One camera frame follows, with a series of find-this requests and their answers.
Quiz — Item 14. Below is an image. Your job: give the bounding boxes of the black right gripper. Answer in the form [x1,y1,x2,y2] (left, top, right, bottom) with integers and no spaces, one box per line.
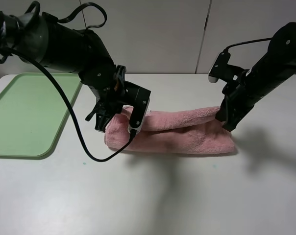
[215,70,258,132]

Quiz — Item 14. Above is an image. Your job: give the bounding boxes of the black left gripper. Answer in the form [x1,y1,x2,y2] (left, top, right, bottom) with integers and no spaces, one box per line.
[85,65,151,133]

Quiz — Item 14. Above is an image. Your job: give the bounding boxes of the pink fluffy towel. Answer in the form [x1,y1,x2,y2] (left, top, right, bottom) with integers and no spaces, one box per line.
[103,105,236,155]

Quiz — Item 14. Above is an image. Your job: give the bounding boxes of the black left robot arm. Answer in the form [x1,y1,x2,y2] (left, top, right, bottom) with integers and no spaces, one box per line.
[0,1,150,132]

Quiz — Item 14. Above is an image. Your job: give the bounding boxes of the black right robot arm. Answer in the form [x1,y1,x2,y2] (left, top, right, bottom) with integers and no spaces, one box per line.
[208,22,296,132]

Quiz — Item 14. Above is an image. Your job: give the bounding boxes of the green plastic tray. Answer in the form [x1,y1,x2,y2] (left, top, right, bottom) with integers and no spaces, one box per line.
[0,73,69,160]

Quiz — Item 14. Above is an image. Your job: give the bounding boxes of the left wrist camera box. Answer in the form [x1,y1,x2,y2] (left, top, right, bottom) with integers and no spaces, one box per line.
[128,98,150,134]

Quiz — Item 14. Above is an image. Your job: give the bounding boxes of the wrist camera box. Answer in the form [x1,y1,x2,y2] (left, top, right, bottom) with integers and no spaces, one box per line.
[128,98,150,134]
[208,50,245,83]

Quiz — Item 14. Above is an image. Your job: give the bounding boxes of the black left camera cable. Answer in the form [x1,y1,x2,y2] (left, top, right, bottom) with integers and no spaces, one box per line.
[0,1,139,235]

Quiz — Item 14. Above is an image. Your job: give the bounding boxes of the black camera cable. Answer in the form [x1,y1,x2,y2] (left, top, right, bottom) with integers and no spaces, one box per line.
[0,1,139,235]
[221,36,273,56]

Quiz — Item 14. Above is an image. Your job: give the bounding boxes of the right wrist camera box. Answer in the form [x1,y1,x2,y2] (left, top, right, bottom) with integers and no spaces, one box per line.
[208,50,245,83]

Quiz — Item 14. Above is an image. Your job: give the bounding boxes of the black right camera cable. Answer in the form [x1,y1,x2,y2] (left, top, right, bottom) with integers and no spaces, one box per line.
[221,36,273,56]

